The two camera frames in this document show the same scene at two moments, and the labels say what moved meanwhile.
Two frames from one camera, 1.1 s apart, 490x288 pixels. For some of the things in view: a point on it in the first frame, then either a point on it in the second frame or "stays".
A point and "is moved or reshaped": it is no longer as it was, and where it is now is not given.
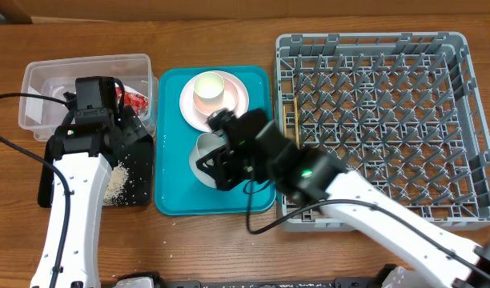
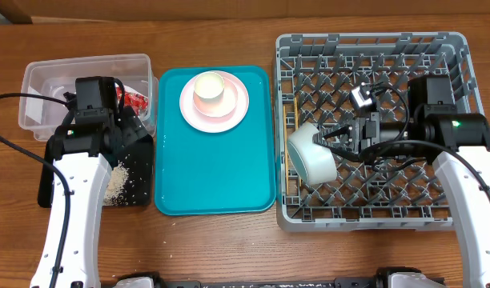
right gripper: x=229 y=176 -> x=362 y=132
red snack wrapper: x=138 y=102 stays
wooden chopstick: x=297 y=123 stays
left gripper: x=132 y=126 stays
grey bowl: x=206 y=143 is moved or reshaped
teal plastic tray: x=177 y=192 stays
